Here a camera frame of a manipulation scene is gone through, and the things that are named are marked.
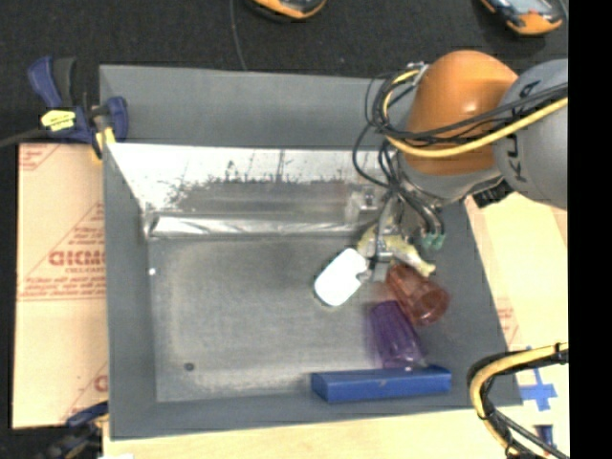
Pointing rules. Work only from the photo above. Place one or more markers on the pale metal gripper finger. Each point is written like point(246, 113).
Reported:
point(372, 256)
point(382, 268)

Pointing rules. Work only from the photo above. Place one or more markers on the pale yellow toy animal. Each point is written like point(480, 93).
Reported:
point(411, 252)

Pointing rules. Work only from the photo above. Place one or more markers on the white plastic bottle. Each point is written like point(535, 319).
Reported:
point(337, 280)

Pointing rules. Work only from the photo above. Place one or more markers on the clear pink plastic cup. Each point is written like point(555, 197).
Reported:
point(423, 299)

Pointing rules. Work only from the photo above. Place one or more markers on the clear purple plastic cup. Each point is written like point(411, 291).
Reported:
point(392, 335)

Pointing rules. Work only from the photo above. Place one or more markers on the blue flat block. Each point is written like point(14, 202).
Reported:
point(382, 384)

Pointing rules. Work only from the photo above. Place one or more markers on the grey metal bin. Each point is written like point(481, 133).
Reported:
point(239, 304)

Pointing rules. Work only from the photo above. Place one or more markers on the brown cardboard board red print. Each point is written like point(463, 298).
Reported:
point(57, 237)

